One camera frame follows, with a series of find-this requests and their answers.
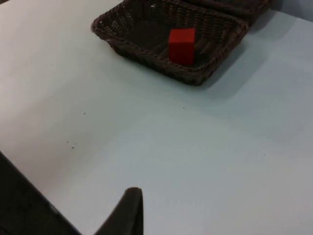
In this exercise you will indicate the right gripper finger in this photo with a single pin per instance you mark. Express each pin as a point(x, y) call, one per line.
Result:
point(127, 215)

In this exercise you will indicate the red cube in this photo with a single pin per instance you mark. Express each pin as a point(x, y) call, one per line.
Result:
point(181, 46)

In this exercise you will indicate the dark brown wicker basket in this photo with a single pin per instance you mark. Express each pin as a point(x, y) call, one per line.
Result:
point(146, 29)
point(239, 9)

